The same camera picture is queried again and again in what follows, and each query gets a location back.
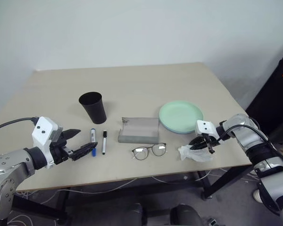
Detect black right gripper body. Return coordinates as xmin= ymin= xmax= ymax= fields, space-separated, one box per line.
xmin=201 ymin=133 xmax=221 ymax=154

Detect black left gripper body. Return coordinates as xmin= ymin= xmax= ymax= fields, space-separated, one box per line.
xmin=49 ymin=132 xmax=75 ymax=165

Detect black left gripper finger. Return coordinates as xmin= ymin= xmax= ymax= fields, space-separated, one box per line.
xmin=61 ymin=129 xmax=82 ymax=142
xmin=72 ymin=141 xmax=99 ymax=162

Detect black plastic cup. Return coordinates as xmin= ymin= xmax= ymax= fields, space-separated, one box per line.
xmin=78 ymin=91 xmax=108 ymax=125

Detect grey open glasses case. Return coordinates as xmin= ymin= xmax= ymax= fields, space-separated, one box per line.
xmin=117 ymin=117 xmax=160 ymax=144

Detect large black case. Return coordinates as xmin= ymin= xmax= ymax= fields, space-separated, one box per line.
xmin=245 ymin=54 xmax=283 ymax=144

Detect crumpled white tissue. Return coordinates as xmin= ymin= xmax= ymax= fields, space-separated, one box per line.
xmin=178 ymin=144 xmax=215 ymax=163

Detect blue whiteboard marker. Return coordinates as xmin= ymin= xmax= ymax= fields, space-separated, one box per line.
xmin=89 ymin=128 xmax=98 ymax=157

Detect black capped white marker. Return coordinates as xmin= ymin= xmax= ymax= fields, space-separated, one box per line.
xmin=101 ymin=130 xmax=108 ymax=155

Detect light blue plate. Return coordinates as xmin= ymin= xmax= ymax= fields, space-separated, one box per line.
xmin=161 ymin=124 xmax=197 ymax=135

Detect mint green plate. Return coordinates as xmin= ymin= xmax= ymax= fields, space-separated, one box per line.
xmin=158 ymin=100 xmax=205 ymax=133

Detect brown framed eyeglasses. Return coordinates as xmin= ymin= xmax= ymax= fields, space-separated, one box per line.
xmin=131 ymin=142 xmax=167 ymax=161

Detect dark rounded shape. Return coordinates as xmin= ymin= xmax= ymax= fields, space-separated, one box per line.
xmin=169 ymin=204 xmax=203 ymax=226

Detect white rounded object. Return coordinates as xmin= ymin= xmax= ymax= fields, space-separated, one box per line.
xmin=252 ymin=188 xmax=263 ymax=202

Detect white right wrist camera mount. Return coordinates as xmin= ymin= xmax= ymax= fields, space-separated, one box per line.
xmin=194 ymin=120 xmax=219 ymax=140

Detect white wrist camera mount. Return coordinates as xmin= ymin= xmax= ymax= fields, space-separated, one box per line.
xmin=194 ymin=120 xmax=219 ymax=140
xmin=32 ymin=116 xmax=63 ymax=169

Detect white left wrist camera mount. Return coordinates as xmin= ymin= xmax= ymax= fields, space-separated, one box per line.
xmin=32 ymin=116 xmax=63 ymax=169

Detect black metal table frame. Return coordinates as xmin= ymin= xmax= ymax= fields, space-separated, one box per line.
xmin=10 ymin=162 xmax=254 ymax=224

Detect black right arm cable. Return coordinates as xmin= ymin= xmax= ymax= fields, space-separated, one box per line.
xmin=214 ymin=124 xmax=283 ymax=170

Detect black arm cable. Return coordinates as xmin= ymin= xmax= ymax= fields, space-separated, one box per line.
xmin=214 ymin=124 xmax=283 ymax=170
xmin=0 ymin=117 xmax=38 ymax=134

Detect white floor cable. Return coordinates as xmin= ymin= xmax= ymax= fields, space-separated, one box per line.
xmin=16 ymin=169 xmax=213 ymax=205

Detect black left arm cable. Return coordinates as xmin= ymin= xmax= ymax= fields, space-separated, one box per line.
xmin=0 ymin=117 xmax=38 ymax=134

